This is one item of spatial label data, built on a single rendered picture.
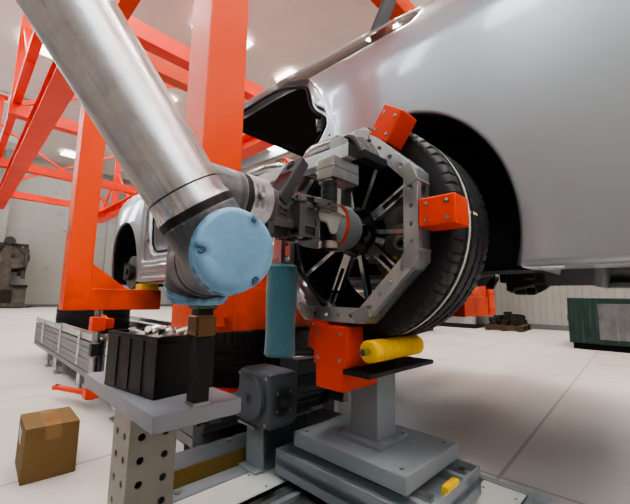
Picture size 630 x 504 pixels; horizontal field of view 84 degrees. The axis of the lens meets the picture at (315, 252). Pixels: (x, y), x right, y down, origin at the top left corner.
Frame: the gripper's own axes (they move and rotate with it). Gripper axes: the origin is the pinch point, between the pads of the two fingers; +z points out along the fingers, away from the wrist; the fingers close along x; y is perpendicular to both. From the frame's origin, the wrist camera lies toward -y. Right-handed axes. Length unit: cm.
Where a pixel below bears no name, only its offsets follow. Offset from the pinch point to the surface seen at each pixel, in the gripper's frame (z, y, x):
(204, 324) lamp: -24.1, 23.6, -10.2
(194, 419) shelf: -24.8, 40.0, -10.6
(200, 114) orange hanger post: -1, -46, -63
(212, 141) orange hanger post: 2, -36, -60
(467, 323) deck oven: 797, 73, -279
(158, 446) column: -22, 51, -30
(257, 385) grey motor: 14, 46, -43
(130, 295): 43, 19, -253
